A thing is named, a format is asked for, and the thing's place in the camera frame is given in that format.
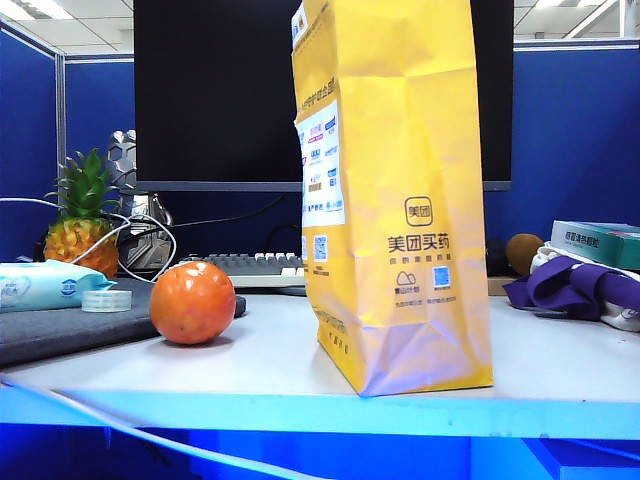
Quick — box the black computer monitor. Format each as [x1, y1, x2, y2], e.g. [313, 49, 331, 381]
[132, 0, 515, 194]

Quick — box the clear tape roll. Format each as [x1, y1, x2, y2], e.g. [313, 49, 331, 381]
[81, 289, 134, 314]

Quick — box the purple cloth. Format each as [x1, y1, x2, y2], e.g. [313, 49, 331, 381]
[502, 255, 640, 322]

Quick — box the teal and white box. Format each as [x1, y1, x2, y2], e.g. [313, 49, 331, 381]
[550, 219, 640, 272]

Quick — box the blue wet wipes pack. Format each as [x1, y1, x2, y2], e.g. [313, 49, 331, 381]
[0, 259, 118, 315]

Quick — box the white cable across foreground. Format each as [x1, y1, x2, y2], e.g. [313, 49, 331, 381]
[0, 375, 321, 480]

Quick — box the decorative pineapple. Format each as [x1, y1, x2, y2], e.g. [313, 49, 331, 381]
[43, 147, 121, 279]

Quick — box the brown kiwi fruit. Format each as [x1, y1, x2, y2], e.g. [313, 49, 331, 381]
[505, 232, 545, 277]

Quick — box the dark grey felt mat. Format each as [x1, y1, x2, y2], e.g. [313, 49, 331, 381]
[0, 277, 248, 369]

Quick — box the orange fruit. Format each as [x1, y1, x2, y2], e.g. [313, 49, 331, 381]
[149, 260, 237, 346]

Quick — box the black cable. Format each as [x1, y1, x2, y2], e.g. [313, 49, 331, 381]
[130, 193, 303, 251]

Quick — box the grey and white keyboard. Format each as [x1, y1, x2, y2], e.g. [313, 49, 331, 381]
[180, 251, 307, 289]

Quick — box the yellow paper bag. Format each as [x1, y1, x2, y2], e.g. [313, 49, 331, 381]
[290, 0, 495, 398]

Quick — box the white cable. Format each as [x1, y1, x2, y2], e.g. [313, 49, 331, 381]
[0, 197, 178, 284]

